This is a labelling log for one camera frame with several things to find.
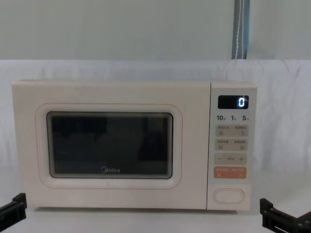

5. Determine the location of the grey striped post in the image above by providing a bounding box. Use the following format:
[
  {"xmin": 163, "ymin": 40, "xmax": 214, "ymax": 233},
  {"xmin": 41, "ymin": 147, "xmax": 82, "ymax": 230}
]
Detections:
[{"xmin": 232, "ymin": 0, "xmax": 251, "ymax": 60}]

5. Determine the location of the oven control panel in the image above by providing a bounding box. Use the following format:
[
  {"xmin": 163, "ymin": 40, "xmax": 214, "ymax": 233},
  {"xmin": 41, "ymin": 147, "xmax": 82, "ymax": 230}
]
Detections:
[{"xmin": 207, "ymin": 83, "xmax": 258, "ymax": 211}]

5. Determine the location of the white curtain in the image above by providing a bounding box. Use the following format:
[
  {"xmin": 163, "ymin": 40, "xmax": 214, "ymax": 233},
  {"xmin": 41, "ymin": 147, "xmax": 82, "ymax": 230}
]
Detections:
[{"xmin": 0, "ymin": 0, "xmax": 311, "ymax": 211}]

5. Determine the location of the cream microwave oven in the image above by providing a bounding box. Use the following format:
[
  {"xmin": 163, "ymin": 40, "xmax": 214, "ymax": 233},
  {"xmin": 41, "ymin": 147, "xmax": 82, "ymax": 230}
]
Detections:
[{"xmin": 11, "ymin": 79, "xmax": 258, "ymax": 215}]

